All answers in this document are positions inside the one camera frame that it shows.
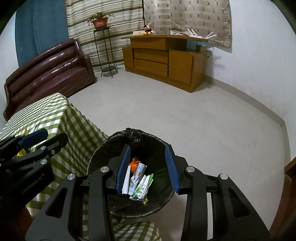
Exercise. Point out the Mickey Mouse plush toy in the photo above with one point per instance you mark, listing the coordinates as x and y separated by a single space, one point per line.
148 29

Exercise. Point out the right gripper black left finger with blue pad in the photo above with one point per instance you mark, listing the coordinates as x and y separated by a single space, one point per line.
61 216

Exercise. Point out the white green paper package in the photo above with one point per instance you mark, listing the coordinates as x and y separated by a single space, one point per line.
142 188

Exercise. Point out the black lined wicker trash bin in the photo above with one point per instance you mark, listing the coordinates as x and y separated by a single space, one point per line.
150 150

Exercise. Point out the orange wrapper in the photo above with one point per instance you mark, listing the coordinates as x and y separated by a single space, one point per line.
134 165

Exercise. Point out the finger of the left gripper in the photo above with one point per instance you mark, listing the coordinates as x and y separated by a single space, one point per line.
45 151
11 144

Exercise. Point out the black metal plant stand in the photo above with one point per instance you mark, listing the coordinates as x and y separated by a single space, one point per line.
110 66

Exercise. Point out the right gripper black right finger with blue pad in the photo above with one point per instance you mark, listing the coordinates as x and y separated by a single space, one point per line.
234 217

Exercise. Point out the brown wooden door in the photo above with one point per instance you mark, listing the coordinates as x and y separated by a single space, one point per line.
283 226

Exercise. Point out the dark red leather sofa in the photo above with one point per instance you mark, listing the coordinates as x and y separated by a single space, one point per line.
63 69

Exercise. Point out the white paper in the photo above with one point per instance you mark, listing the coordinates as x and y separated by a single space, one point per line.
126 184

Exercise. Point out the yellow snack wrapper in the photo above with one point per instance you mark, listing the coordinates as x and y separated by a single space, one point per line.
23 151

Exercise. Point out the striped green curtain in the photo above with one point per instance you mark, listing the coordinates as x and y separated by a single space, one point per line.
128 18

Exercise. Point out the green checkered tablecloth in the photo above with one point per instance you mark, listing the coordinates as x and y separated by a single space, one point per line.
58 115

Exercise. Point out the beige patterned curtain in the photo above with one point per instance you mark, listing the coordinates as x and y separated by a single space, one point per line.
203 17

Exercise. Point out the tissue box on cabinet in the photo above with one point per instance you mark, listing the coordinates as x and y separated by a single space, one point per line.
139 33

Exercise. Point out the blue curtain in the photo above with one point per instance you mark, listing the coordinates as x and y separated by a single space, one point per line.
39 26

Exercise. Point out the wooden TV cabinet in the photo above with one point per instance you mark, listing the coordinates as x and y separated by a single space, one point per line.
179 61

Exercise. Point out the potted plant terracotta pot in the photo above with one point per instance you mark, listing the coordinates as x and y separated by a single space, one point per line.
99 19

